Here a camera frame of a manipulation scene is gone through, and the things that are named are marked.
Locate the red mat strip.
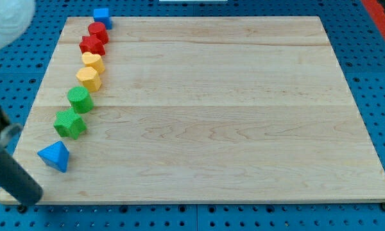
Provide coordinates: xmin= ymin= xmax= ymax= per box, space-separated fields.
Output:
xmin=360 ymin=0 xmax=385 ymax=60

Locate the red star block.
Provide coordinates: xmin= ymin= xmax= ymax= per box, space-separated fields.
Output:
xmin=79 ymin=35 xmax=105 ymax=56

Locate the wooden board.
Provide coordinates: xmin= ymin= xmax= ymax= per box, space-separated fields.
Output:
xmin=13 ymin=16 xmax=385 ymax=205

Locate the red cylinder block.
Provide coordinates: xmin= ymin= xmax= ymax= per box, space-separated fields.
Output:
xmin=87 ymin=22 xmax=109 ymax=44

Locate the green star block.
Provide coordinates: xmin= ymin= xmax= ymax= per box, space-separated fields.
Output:
xmin=53 ymin=107 xmax=87 ymax=139

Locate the yellow heart block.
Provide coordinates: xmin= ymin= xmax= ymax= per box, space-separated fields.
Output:
xmin=81 ymin=52 xmax=105 ymax=74

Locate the green cylinder block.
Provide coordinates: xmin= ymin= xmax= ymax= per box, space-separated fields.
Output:
xmin=67 ymin=87 xmax=94 ymax=114

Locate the blue cube block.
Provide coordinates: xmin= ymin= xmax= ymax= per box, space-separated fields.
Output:
xmin=93 ymin=8 xmax=112 ymax=30

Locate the yellow hexagon block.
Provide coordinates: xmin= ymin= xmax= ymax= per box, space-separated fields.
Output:
xmin=76 ymin=67 xmax=102 ymax=92

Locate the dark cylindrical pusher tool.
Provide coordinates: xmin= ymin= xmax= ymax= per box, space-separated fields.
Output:
xmin=0 ymin=107 xmax=43 ymax=206

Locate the blue triangle block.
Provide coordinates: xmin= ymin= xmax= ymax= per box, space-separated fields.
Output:
xmin=37 ymin=141 xmax=70 ymax=173

